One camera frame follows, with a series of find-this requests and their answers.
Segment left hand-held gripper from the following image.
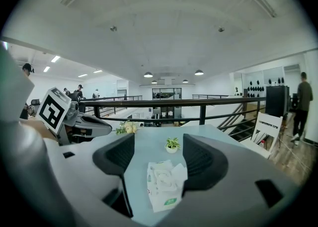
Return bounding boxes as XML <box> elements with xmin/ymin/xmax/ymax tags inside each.
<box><xmin>36</xmin><ymin>86</ymin><xmax>113</xmax><ymax>147</ymax></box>

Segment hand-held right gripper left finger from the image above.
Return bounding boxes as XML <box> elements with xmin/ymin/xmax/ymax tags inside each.
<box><xmin>43</xmin><ymin>133</ymin><xmax>140</xmax><ymax>227</ymax></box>

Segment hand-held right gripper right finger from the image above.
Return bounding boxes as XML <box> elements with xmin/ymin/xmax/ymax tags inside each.
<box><xmin>159</xmin><ymin>133</ymin><xmax>306</xmax><ymax>227</ymax></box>

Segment white tissue pack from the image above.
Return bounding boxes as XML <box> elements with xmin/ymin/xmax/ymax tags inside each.
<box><xmin>146</xmin><ymin>159</ymin><xmax>188</xmax><ymax>213</ymax></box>

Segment yellow flower bouquet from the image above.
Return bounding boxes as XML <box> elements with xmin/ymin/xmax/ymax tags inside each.
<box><xmin>115</xmin><ymin>120</ymin><xmax>139</xmax><ymax>135</ymax></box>

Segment thin black metal railing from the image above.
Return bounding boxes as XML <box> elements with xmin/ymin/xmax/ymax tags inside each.
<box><xmin>192</xmin><ymin>93</ymin><xmax>236</xmax><ymax>100</ymax></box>
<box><xmin>81</xmin><ymin>95</ymin><xmax>143</xmax><ymax>117</ymax></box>

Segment small potted green plant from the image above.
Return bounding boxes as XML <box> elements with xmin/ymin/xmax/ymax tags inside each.
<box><xmin>164</xmin><ymin>137</ymin><xmax>181</xmax><ymax>154</ymax></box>

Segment wooden desk white legs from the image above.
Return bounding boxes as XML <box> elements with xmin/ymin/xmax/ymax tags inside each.
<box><xmin>19</xmin><ymin>118</ymin><xmax>50</xmax><ymax>132</ymax></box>

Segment white folding chair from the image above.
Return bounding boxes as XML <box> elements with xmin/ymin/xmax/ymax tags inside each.
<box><xmin>239</xmin><ymin>111</ymin><xmax>284</xmax><ymax>159</ymax></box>

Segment black framed glass partition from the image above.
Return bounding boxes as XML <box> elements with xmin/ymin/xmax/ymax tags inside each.
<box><xmin>152</xmin><ymin>87</ymin><xmax>182</xmax><ymax>100</ymax></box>

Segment black cabinet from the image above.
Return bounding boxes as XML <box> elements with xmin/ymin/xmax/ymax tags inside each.
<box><xmin>265</xmin><ymin>85</ymin><xmax>290</xmax><ymax>118</ymax></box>

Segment group of black wall-hung items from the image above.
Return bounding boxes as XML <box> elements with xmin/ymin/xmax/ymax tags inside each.
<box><xmin>247</xmin><ymin>78</ymin><xmax>285</xmax><ymax>99</ymax></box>

